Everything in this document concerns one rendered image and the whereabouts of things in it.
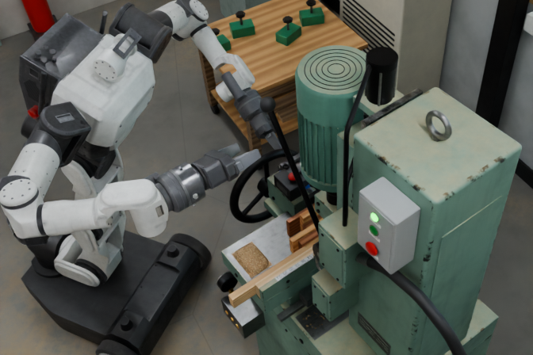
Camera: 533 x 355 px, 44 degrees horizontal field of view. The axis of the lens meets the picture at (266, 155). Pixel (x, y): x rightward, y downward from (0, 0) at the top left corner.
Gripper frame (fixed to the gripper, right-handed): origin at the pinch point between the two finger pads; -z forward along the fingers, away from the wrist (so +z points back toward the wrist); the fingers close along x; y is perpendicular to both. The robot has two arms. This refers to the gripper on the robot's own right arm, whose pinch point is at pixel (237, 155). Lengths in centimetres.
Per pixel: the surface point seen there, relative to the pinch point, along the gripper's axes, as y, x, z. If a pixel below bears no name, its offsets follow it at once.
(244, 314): 60, 43, 3
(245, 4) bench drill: -5, 212, -114
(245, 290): 38.6, 16.5, 6.6
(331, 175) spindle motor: 13.7, -4.6, -17.6
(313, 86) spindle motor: -9.5, -13.1, -16.8
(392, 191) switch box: 7.7, -37.2, -11.5
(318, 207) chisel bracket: 28.7, 14.9, -20.6
